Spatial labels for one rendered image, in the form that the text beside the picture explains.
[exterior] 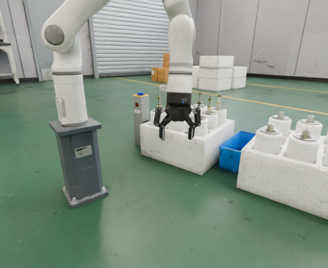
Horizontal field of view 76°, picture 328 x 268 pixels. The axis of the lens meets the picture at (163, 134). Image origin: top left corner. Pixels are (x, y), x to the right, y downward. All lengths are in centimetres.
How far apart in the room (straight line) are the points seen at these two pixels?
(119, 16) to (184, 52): 580
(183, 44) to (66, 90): 40
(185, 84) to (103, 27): 559
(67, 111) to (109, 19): 555
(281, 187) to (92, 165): 71
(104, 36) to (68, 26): 540
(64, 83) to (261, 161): 75
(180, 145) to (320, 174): 55
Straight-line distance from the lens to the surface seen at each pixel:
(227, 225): 79
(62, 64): 77
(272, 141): 89
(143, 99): 125
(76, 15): 74
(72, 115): 78
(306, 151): 89
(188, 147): 100
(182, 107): 64
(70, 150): 79
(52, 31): 75
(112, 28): 625
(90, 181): 86
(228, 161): 107
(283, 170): 89
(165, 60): 487
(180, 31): 62
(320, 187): 90
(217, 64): 353
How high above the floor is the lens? 53
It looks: 20 degrees down
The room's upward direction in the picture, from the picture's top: straight up
